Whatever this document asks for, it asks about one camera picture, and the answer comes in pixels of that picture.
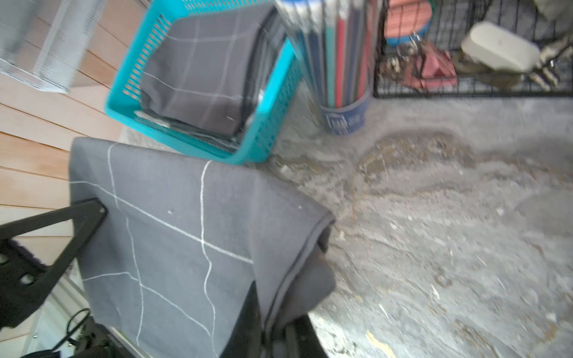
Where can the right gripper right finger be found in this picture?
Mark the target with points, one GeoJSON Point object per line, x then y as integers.
{"type": "Point", "coordinates": [297, 339]}

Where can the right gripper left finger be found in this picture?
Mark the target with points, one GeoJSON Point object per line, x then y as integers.
{"type": "Point", "coordinates": [26, 281]}

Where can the dark grey checked pillowcase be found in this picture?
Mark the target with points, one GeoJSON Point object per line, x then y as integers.
{"type": "Point", "coordinates": [184, 239]}
{"type": "Point", "coordinates": [211, 71]}

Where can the teal plastic basket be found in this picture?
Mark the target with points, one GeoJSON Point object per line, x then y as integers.
{"type": "Point", "coordinates": [123, 100]}

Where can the blue lid pen cup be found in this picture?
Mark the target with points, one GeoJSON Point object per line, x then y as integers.
{"type": "Point", "coordinates": [336, 43]}

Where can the white eraser block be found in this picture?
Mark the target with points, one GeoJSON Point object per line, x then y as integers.
{"type": "Point", "coordinates": [500, 49]}

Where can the white wire wall shelf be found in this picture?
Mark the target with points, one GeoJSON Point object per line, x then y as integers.
{"type": "Point", "coordinates": [43, 43]}

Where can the black wire desk organizer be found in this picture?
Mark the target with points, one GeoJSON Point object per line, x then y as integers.
{"type": "Point", "coordinates": [419, 53]}

